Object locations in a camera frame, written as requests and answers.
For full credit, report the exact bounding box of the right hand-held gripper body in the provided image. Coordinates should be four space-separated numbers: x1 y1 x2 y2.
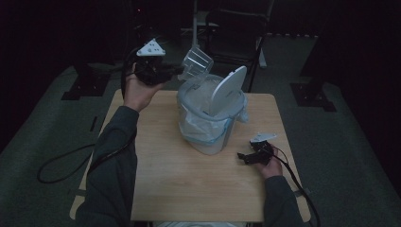
250 131 278 166

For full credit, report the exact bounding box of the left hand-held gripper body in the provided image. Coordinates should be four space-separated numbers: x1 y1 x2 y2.
134 38 168 86

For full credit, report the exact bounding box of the clear plastic cup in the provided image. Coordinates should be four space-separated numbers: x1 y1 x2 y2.
177 45 215 84

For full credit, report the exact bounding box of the grey and white trash can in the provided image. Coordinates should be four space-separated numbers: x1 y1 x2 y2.
176 74 249 156

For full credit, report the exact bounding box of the person's right hand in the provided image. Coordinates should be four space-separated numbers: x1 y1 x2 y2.
259 142 285 180

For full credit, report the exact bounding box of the person's left hand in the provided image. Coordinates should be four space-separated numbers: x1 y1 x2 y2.
123 62 166 114

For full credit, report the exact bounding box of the white plastic trash bag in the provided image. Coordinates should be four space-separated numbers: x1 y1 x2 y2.
178 79 250 148

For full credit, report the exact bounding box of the white trash can lid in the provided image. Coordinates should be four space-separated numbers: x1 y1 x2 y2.
210 65 248 117

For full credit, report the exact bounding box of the black stand base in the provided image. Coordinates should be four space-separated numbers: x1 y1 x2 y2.
61 61 112 101
289 81 338 113

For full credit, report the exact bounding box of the black folding chair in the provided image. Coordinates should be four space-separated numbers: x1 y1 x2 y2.
201 9 270 93

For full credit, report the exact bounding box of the white desk frame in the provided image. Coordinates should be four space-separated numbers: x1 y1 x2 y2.
188 0 276 69

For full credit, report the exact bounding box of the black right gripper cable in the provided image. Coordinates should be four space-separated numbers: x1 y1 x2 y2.
270 146 322 227

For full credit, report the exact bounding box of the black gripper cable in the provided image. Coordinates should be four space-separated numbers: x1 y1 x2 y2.
37 46 141 184
270 146 322 227

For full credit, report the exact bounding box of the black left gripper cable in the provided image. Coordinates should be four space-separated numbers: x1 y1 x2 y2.
37 46 141 184

